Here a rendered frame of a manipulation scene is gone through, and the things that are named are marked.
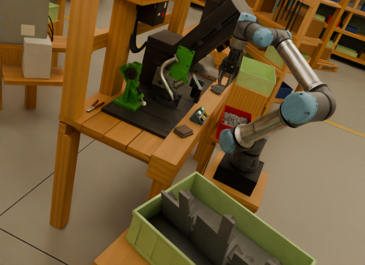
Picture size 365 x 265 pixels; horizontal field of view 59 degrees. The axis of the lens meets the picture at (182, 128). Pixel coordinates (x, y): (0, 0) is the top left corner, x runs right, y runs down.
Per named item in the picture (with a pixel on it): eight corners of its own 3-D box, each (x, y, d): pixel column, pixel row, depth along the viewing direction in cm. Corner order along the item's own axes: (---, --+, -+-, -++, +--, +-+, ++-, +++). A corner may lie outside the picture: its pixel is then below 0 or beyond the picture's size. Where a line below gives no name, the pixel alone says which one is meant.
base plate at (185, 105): (213, 83, 275) (214, 81, 274) (165, 139, 181) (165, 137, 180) (169, 64, 281) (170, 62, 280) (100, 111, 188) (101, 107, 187)
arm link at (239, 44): (233, 33, 152) (250, 40, 151) (230, 43, 154) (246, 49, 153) (230, 36, 146) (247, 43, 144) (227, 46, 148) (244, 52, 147)
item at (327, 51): (315, 59, 876) (323, 44, 853) (335, 72, 816) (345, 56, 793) (281, 53, 824) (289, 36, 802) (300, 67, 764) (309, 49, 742)
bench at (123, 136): (203, 158, 333) (233, 82, 289) (139, 272, 206) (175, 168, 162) (143, 131, 344) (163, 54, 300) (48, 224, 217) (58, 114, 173)
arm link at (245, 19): (249, 16, 138) (237, 10, 143) (239, 41, 143) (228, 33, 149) (262, 19, 142) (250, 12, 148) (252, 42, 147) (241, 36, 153)
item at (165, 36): (175, 79, 253) (187, 37, 236) (160, 91, 227) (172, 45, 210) (154, 70, 256) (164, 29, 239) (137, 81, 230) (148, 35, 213)
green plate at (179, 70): (186, 81, 216) (198, 51, 210) (183, 82, 208) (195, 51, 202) (171, 75, 218) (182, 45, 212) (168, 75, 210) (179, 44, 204)
